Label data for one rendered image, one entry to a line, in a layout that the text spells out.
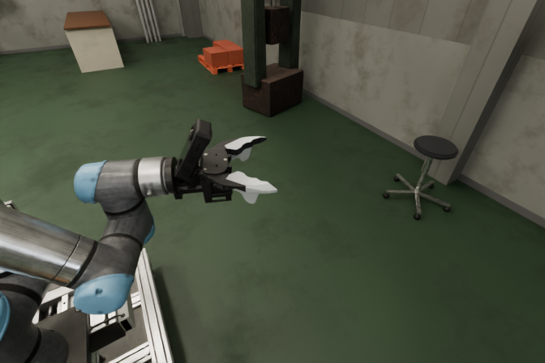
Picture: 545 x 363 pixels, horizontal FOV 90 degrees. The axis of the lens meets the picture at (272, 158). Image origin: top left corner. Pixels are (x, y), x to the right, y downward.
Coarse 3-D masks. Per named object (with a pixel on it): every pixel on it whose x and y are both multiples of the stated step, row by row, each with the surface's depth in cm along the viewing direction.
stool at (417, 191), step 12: (420, 144) 234; (432, 144) 234; (444, 144) 234; (432, 156) 223; (444, 156) 221; (396, 180) 289; (420, 180) 255; (396, 192) 264; (408, 192) 264; (420, 192) 264; (444, 204) 252; (420, 216) 245
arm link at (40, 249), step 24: (0, 216) 36; (24, 216) 39; (0, 240) 35; (24, 240) 37; (48, 240) 39; (72, 240) 41; (120, 240) 47; (0, 264) 36; (24, 264) 37; (48, 264) 38; (72, 264) 40; (96, 264) 42; (120, 264) 44; (72, 288) 41; (96, 288) 40; (120, 288) 42; (96, 312) 42
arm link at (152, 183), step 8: (144, 160) 49; (152, 160) 49; (160, 160) 49; (144, 168) 48; (152, 168) 48; (160, 168) 48; (144, 176) 48; (152, 176) 48; (160, 176) 48; (144, 184) 48; (152, 184) 48; (160, 184) 48; (144, 192) 49; (152, 192) 49; (160, 192) 49
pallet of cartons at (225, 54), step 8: (224, 40) 661; (208, 48) 595; (216, 48) 595; (224, 48) 595; (232, 48) 595; (240, 48) 595; (200, 56) 648; (208, 56) 575; (216, 56) 567; (224, 56) 575; (232, 56) 583; (240, 56) 591; (208, 64) 592; (216, 64) 575; (224, 64) 584; (232, 64) 592; (240, 64) 601; (216, 72) 581
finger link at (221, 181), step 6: (222, 174) 49; (228, 174) 49; (210, 180) 48; (216, 180) 48; (222, 180) 48; (228, 180) 48; (222, 186) 48; (228, 186) 47; (234, 186) 47; (240, 186) 47
